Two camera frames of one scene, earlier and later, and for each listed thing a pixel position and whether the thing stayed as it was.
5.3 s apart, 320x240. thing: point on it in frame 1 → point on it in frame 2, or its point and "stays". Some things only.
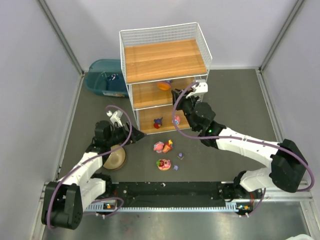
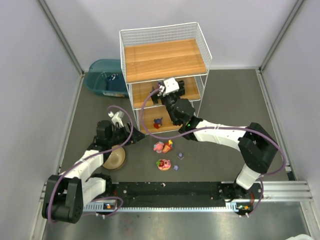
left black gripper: x=129 y=133 stays
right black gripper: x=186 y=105 → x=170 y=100
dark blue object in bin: x=113 y=77 stays
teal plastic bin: x=96 y=80 stays
